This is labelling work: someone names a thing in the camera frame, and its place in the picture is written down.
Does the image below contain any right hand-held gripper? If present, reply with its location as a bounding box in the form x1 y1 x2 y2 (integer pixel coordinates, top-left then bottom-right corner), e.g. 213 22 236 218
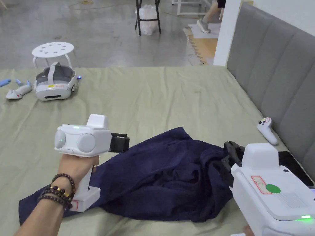
219 141 315 236

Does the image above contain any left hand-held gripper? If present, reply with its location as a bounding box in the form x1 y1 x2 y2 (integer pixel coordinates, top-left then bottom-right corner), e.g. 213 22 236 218
54 114 130 212

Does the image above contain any dark blue garment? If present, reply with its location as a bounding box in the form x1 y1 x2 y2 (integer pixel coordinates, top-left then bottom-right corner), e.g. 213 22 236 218
18 126 234 225

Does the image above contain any person's left forearm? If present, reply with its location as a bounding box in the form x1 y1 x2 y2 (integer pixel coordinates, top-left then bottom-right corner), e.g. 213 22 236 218
13 173 76 236

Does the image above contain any person's left hand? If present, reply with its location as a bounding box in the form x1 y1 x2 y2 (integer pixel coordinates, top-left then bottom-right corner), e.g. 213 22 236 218
58 153 100 188

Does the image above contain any white hand controller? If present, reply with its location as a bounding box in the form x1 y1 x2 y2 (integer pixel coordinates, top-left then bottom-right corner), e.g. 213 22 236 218
257 117 279 145
5 84 33 100

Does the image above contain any black flat phone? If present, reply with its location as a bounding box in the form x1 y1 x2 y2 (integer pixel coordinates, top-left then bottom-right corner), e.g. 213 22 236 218
278 151 315 188

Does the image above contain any bed with pale green sheet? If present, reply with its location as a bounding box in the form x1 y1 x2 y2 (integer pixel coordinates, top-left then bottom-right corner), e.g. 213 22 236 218
0 66 315 236

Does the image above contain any white round stool with holes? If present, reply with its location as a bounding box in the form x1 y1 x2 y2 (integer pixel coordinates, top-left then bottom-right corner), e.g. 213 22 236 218
31 41 75 70

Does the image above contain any grey padded headboard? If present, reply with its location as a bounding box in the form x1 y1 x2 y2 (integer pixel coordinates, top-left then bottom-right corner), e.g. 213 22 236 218
226 2 315 186

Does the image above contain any beige floor mat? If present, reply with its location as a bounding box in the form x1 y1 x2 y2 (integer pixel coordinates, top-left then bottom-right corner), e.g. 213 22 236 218
183 23 220 66

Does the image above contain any clear plastic bag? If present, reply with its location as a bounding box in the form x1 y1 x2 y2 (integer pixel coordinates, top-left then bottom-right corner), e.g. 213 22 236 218
135 4 159 36

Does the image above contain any black high stool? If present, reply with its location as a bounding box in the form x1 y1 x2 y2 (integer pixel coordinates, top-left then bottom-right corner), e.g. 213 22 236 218
134 0 162 36

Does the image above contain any white headset with grey strap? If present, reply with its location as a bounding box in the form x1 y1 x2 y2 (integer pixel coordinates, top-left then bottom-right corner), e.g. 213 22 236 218
34 62 80 102

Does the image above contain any white frame table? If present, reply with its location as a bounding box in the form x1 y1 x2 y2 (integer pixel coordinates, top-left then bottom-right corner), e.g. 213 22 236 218
171 0 213 17

